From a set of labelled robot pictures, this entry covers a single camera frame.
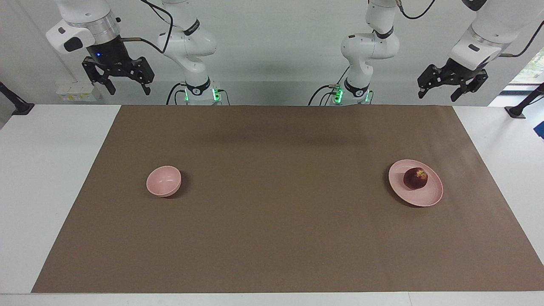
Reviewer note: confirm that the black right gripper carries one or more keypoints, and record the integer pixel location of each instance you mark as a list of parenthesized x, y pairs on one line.
[(110, 53)]

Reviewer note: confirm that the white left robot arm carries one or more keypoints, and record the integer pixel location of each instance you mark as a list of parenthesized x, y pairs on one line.
[(365, 46)]

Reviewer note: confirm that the pink plate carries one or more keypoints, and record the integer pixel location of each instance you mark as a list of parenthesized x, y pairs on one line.
[(431, 193)]

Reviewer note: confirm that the white wall socket box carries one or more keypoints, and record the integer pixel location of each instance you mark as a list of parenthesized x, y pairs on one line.
[(76, 91)]

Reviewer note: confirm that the brown table mat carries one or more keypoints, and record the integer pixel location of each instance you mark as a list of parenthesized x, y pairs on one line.
[(276, 212)]

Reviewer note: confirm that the window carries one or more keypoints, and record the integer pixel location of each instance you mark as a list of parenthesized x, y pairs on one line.
[(531, 70)]

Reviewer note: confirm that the dark red apple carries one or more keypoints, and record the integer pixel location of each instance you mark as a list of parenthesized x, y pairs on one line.
[(414, 179)]

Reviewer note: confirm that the pink bowl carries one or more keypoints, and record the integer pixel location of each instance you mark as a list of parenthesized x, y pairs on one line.
[(162, 182)]

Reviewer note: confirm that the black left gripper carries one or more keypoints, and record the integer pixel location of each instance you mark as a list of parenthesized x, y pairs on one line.
[(463, 72)]

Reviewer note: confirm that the blue object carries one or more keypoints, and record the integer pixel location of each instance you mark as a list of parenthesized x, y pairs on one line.
[(540, 130)]

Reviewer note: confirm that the black clamp stand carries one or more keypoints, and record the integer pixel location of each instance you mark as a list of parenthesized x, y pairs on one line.
[(520, 108), (19, 106)]

